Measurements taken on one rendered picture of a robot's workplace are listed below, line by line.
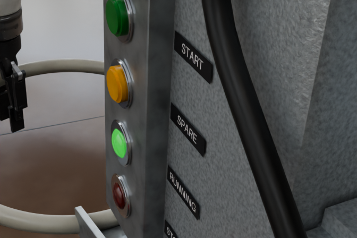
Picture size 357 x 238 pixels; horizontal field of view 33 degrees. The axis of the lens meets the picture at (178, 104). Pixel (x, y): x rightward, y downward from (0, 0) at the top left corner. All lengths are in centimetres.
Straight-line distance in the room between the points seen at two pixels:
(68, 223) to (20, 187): 152
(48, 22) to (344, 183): 356
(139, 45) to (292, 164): 14
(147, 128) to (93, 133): 236
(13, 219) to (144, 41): 66
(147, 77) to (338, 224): 15
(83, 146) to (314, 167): 242
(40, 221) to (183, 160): 61
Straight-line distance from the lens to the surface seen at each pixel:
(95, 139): 272
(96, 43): 354
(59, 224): 98
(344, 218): 31
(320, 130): 28
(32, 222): 99
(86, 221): 93
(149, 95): 38
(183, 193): 41
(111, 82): 42
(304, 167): 29
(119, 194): 47
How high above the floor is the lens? 158
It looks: 32 degrees down
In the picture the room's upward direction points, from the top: 4 degrees clockwise
